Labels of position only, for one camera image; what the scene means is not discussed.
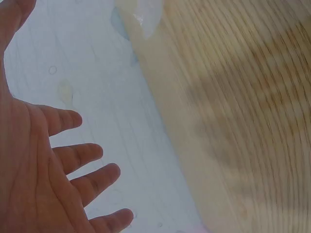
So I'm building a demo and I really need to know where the person's left hand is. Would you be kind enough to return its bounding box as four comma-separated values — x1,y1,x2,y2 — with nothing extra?
0,0,135,233

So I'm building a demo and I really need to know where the clear plastic piece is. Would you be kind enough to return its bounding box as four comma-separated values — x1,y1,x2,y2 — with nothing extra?
133,0,163,39

